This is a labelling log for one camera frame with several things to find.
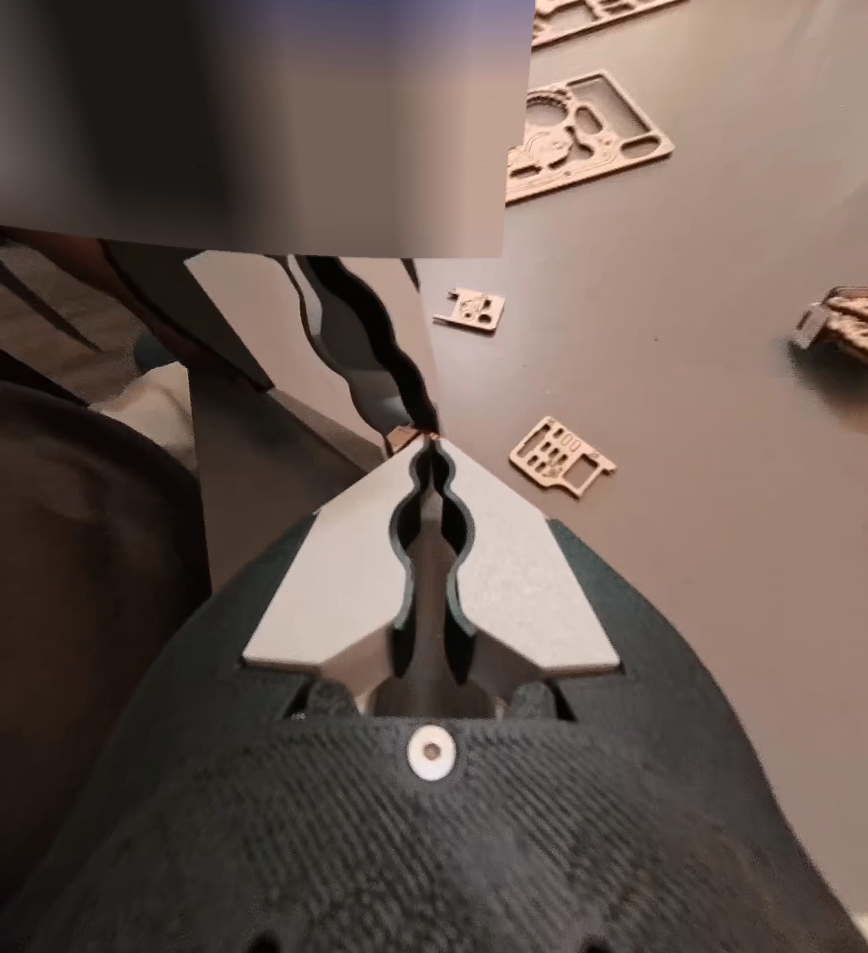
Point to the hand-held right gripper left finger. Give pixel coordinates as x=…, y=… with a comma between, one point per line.
x=337, y=573

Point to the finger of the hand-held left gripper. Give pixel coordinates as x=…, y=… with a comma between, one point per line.
x=248, y=313
x=403, y=327

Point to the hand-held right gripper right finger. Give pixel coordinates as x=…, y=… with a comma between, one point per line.
x=531, y=588

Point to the small wooden puzzle part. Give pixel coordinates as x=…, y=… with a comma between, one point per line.
x=404, y=439

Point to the grey desk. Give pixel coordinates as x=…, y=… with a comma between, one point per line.
x=702, y=521

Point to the small flat wooden piece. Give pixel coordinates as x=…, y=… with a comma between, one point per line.
x=475, y=309

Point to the slotted flat wooden piece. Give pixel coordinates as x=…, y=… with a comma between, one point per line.
x=553, y=454

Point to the person's leg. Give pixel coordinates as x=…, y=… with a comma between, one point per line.
x=47, y=558

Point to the wooden puzzle sheet round holes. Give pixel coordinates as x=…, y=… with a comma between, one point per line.
x=628, y=141

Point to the long wooden puzzle sheet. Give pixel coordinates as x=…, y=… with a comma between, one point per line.
x=598, y=19

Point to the wooden model with white tag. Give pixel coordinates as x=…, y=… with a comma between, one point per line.
x=866, y=327

